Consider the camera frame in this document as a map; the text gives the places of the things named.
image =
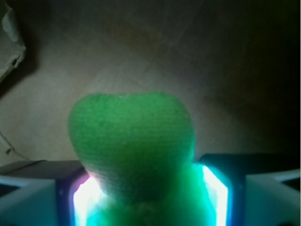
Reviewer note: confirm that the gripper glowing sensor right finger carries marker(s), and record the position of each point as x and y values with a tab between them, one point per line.
253	189

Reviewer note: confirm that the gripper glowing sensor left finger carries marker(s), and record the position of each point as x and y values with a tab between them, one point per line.
47	193

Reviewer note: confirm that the green plush animal toy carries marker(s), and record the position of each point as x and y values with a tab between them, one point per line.
139	148

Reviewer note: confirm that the brown paper bag bin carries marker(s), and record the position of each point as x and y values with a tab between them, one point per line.
235	64

